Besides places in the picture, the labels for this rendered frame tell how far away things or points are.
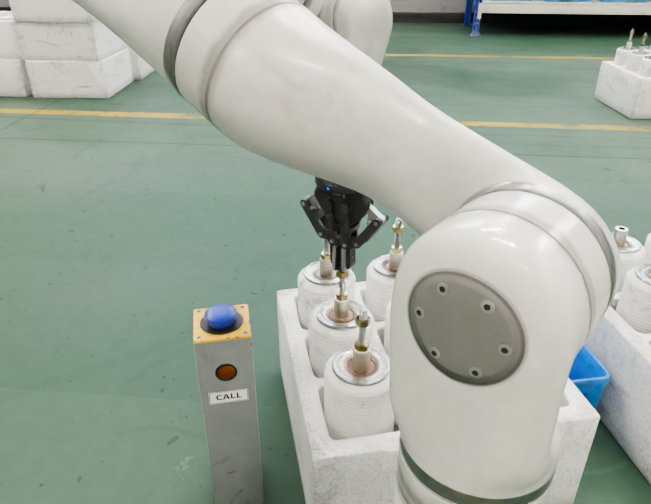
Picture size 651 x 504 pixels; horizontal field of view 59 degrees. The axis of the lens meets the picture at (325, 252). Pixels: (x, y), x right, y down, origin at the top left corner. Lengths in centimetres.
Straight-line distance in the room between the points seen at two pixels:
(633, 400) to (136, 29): 90
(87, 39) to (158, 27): 281
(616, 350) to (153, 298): 96
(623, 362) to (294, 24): 84
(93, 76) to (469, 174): 296
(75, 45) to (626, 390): 282
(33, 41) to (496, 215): 313
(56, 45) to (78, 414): 238
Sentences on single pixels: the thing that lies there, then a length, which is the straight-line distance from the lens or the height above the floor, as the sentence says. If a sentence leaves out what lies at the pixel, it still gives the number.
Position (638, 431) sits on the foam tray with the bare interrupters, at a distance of 107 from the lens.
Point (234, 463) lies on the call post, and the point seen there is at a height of 10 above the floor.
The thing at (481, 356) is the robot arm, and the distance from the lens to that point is 28.
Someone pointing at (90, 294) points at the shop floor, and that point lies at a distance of 146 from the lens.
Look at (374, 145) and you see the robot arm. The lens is 33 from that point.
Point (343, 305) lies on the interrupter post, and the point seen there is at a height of 27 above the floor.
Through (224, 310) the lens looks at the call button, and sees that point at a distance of 74.
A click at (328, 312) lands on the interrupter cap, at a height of 25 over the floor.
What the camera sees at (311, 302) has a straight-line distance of 94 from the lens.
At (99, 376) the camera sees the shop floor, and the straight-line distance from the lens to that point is 121.
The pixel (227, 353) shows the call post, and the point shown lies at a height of 29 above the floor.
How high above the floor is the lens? 75
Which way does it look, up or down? 29 degrees down
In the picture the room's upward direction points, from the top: straight up
